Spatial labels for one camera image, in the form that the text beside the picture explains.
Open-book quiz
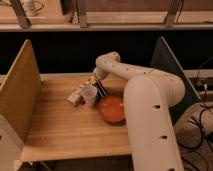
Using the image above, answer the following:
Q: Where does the black striped eraser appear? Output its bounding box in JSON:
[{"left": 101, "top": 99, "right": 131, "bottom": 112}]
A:
[{"left": 95, "top": 81, "right": 108, "bottom": 99}]

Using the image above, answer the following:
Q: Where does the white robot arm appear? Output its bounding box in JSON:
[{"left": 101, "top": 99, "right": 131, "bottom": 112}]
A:
[{"left": 92, "top": 52, "right": 185, "bottom": 171}]

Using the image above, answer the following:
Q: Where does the translucent plastic cup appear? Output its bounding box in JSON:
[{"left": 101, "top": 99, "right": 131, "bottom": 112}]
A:
[{"left": 81, "top": 85, "right": 97, "bottom": 107}]

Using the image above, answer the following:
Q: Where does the orange round plate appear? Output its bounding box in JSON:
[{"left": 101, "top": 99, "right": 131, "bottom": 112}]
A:
[{"left": 97, "top": 96, "right": 125, "bottom": 123}]

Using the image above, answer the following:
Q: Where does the left wooden side panel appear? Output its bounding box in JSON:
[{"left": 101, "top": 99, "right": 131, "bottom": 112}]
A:
[{"left": 0, "top": 40, "right": 41, "bottom": 143}]

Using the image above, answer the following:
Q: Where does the wooden back shelf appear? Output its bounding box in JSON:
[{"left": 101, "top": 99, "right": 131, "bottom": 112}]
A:
[{"left": 0, "top": 0, "right": 213, "bottom": 32}]

